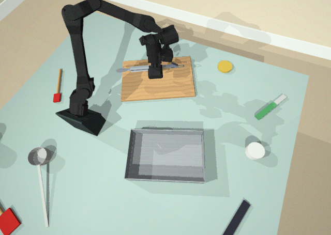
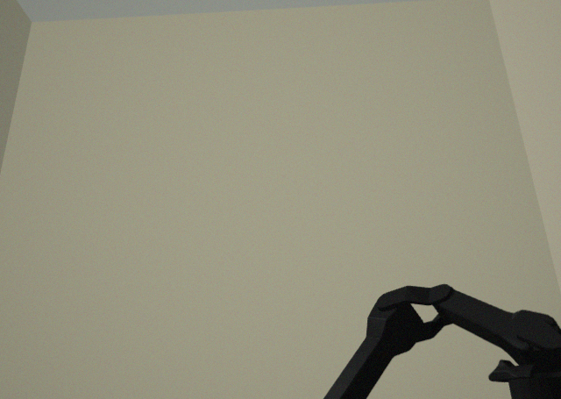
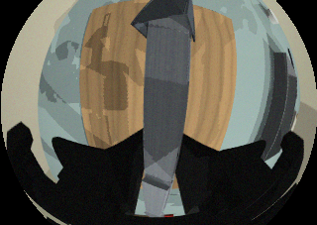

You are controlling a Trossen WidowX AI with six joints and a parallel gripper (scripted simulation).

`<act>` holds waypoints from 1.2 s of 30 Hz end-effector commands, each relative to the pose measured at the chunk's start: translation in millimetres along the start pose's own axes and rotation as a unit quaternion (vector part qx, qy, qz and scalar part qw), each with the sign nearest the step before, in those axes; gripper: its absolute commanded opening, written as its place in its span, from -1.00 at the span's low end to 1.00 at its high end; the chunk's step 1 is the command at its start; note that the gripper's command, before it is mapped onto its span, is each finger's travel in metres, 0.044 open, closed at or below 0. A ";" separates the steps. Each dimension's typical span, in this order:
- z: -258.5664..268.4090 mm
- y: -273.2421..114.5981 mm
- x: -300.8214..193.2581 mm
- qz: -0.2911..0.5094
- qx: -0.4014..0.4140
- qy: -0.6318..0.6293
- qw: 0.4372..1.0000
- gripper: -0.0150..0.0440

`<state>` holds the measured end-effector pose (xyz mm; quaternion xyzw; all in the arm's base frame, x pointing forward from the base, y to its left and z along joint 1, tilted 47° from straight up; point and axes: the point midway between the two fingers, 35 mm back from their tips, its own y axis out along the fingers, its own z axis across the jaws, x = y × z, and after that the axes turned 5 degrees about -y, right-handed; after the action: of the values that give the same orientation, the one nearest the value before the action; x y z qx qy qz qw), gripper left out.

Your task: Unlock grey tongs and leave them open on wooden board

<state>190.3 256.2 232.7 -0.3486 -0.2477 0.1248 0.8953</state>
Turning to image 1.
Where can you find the grey metal ladle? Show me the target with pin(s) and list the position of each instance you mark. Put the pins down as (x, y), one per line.
(40, 156)

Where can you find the gold round disc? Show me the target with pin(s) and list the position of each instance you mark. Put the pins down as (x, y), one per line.
(224, 66)

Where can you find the white short cylinder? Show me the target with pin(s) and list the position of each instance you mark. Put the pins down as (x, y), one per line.
(254, 151)

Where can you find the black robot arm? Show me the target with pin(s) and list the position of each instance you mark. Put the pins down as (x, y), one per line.
(73, 17)

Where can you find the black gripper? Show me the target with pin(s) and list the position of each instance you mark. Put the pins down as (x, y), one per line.
(155, 70)

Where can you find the wooden board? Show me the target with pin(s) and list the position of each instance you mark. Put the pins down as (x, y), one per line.
(176, 82)

